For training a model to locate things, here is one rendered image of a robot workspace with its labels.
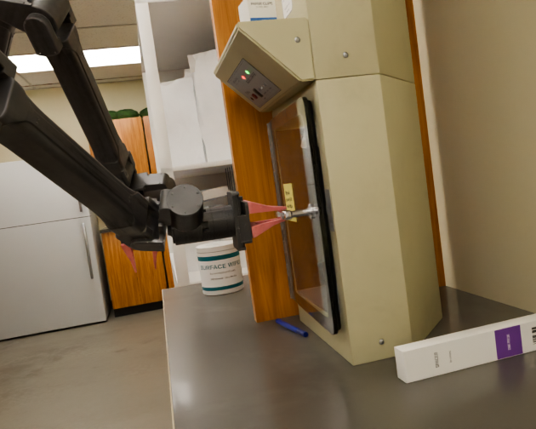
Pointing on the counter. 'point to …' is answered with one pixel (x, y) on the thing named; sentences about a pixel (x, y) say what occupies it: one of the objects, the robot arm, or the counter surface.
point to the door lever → (293, 213)
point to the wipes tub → (219, 268)
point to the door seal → (325, 214)
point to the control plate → (252, 83)
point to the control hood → (270, 56)
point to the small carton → (257, 10)
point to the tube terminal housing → (371, 175)
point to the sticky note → (288, 197)
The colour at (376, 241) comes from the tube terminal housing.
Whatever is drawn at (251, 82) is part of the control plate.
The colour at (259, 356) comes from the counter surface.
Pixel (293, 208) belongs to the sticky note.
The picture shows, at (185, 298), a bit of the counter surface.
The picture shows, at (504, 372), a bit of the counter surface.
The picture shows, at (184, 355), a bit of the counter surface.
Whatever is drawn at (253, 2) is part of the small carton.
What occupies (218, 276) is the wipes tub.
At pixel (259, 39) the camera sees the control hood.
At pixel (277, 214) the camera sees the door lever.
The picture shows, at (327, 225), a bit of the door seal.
